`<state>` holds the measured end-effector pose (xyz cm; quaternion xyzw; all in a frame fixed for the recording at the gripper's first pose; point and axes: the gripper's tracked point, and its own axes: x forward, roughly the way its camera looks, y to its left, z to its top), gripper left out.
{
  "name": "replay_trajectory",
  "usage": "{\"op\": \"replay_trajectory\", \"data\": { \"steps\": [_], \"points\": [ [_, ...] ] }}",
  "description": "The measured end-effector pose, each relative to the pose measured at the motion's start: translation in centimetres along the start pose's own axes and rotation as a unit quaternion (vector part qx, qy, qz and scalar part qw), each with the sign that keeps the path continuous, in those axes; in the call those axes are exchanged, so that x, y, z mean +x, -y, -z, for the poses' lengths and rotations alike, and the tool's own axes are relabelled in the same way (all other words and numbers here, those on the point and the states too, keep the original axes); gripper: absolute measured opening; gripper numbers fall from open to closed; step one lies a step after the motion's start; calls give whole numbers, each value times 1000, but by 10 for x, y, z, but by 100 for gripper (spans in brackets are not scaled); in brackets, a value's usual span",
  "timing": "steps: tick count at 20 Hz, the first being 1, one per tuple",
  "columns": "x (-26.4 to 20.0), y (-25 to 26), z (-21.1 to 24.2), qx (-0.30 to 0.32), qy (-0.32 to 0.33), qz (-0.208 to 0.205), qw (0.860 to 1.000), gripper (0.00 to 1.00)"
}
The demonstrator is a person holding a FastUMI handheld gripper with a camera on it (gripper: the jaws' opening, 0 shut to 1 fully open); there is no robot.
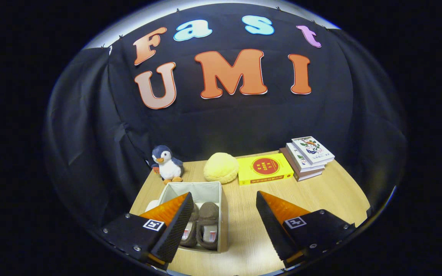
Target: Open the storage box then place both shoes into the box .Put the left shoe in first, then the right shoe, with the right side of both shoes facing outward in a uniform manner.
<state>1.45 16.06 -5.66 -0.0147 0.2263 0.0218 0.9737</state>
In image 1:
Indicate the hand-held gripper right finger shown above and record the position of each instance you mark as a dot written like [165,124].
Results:
[272,230]

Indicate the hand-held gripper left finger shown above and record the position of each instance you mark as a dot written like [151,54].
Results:
[177,234]

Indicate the brown shoe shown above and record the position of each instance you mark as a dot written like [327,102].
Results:
[208,214]
[190,234]

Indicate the beige fabric storage box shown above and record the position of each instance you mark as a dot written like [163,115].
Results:
[194,189]

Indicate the yellow book with red circle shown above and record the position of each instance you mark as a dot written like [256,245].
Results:
[263,168]

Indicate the brown book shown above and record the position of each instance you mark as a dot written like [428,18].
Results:
[305,176]

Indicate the penguin plush toy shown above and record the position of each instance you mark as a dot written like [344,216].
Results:
[169,166]

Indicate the yellow round plush cushion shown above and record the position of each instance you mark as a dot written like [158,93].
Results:
[221,168]

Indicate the black backdrop cloth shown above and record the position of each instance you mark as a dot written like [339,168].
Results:
[225,122]

